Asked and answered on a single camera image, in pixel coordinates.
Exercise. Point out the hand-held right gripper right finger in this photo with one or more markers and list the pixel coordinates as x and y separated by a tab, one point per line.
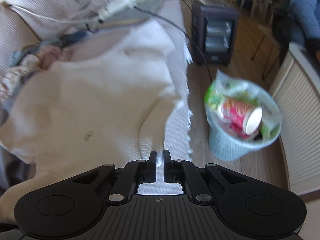
167	166

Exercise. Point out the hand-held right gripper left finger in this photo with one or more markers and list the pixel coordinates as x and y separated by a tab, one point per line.
153	166

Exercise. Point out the white sweater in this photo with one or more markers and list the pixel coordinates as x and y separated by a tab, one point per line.
87	100

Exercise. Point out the light blue garment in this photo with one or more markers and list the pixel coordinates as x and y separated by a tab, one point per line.
15	56

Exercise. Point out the red paper cup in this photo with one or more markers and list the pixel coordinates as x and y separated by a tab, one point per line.
237	112

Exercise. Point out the white ribbed armchair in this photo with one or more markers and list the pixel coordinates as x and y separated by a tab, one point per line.
297	120

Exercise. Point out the dark purple electric heater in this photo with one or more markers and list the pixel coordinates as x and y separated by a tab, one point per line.
215	32

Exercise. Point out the pink garment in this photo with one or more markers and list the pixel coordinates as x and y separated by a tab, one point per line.
52	56

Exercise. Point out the dark blue garment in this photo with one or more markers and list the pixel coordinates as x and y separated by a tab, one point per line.
73	38

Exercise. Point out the grey folded cloth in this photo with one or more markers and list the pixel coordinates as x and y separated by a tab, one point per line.
160	6

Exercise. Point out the cream cartoon print garment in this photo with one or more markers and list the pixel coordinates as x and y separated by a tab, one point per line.
15	77

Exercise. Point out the white power strip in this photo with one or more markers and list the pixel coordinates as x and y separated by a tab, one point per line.
117	5

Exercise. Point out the white printed pillow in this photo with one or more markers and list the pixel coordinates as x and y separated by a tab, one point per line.
50	0

